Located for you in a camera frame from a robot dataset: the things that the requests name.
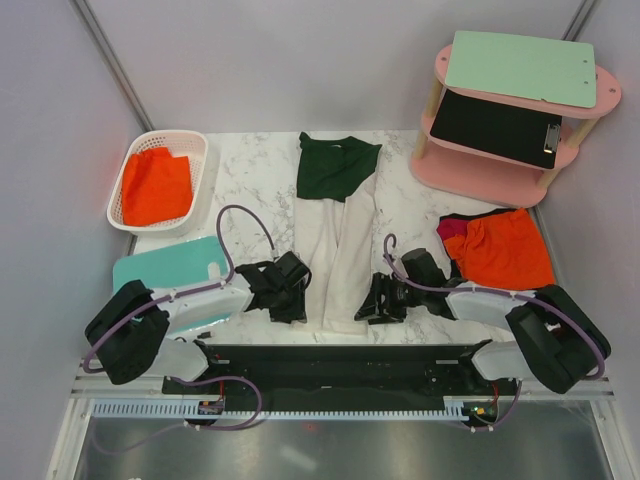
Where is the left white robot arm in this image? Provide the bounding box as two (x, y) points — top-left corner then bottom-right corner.
(83, 251), (312, 393)

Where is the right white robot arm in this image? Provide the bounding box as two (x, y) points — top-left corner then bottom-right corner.
(354, 248), (611, 394)

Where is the pink two-tier shelf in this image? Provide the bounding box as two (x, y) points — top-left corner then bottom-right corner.
(410, 46), (622, 208)

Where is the orange t shirt pile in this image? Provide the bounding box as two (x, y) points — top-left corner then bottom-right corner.
(440, 208), (555, 290)

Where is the magenta t shirt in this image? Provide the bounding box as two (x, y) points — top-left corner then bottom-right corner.
(436, 217), (470, 241)

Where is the mint green board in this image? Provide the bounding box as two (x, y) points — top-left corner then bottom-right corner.
(445, 30), (597, 108)

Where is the dark green t shirt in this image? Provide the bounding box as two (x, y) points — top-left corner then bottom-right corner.
(296, 132), (382, 203)

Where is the aluminium frame rail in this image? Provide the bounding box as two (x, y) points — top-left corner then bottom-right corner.
(70, 368), (615, 401)

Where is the teal cutting board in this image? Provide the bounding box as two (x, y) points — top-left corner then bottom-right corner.
(112, 235), (235, 334)

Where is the black clipboard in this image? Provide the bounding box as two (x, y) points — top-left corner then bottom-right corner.
(430, 90), (562, 169)

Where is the orange t shirt in basket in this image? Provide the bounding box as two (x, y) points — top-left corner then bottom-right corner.
(121, 147), (193, 227)

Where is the white slotted cable duct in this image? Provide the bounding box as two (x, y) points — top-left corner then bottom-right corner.
(91, 398), (469, 421)

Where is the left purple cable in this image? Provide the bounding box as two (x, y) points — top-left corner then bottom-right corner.
(82, 204), (276, 455)

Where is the white plastic laundry basket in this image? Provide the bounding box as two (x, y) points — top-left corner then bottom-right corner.
(107, 130), (219, 237)

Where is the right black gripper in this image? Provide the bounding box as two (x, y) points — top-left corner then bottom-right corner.
(354, 272), (425, 326)

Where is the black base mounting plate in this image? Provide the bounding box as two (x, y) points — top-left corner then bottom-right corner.
(162, 345), (516, 411)

